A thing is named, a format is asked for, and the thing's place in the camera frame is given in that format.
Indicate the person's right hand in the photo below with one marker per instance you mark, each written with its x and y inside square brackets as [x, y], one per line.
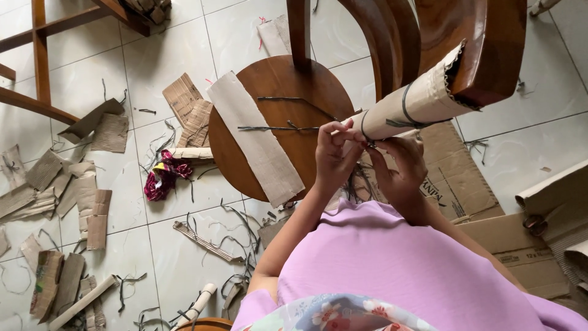
[406, 170]

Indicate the person's left hand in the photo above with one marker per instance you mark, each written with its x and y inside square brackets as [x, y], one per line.
[330, 165]

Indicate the person's left fingers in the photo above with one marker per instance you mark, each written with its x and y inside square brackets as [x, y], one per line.
[342, 131]

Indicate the person's right fingers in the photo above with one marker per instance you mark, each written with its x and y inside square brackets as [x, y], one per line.
[379, 158]

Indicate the rolled corrugated cardboard wrap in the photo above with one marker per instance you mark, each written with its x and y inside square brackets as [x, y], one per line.
[413, 103]

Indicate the wooden chair with round seat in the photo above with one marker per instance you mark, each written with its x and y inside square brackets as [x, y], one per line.
[285, 87]

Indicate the large flattened printed carton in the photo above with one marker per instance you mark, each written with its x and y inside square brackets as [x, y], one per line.
[459, 179]

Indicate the long grey cardboard strip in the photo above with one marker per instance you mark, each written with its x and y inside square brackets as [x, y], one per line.
[257, 138]

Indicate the pink shirt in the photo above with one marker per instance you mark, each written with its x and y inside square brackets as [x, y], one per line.
[413, 266]

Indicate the pale cardboard piece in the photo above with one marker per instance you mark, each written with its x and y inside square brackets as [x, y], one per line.
[274, 36]

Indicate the ribbed corrugated cardboard piece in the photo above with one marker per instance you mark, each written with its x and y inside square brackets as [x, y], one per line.
[110, 133]
[197, 124]

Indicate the small rolled cardboard tube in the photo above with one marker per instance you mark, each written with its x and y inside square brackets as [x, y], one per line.
[193, 153]

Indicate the floral patterned cloth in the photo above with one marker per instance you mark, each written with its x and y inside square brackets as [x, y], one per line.
[335, 315]

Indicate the printed brown cardboard piece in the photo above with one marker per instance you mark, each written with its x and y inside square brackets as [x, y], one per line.
[183, 96]

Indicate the flat brown cardboard sheet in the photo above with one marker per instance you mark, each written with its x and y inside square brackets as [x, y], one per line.
[519, 253]

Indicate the brown tape roll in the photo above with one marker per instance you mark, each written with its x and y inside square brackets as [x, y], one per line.
[535, 225]

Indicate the narrow corrugated cardboard strip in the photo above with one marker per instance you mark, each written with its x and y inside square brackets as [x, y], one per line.
[206, 242]

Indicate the red patterned cloth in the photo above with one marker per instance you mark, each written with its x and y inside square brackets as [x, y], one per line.
[160, 181]

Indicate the heap of bent cardboard sheets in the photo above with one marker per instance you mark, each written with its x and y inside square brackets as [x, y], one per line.
[562, 202]

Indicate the small cardboard scrap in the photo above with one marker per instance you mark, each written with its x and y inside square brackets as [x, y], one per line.
[232, 299]

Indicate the cardboard wrapped furniture leg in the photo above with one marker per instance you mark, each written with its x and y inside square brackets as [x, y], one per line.
[544, 6]

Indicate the round wooden stool top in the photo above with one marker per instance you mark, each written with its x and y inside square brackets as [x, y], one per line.
[206, 324]

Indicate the folded dark brown cardboard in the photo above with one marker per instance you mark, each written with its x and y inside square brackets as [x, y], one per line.
[92, 120]

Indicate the heap of torn cardboard scraps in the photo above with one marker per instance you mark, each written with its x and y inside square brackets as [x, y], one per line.
[69, 188]

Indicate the long rolled cardboard tube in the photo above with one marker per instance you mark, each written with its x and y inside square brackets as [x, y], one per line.
[82, 302]

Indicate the heap of cardboard offcuts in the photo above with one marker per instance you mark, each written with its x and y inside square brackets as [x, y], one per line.
[50, 285]

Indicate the cardboard scraps on chair frame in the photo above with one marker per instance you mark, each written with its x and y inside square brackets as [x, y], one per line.
[149, 9]

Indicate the brown wooden chair frame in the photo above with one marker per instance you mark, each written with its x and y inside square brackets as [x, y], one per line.
[41, 64]

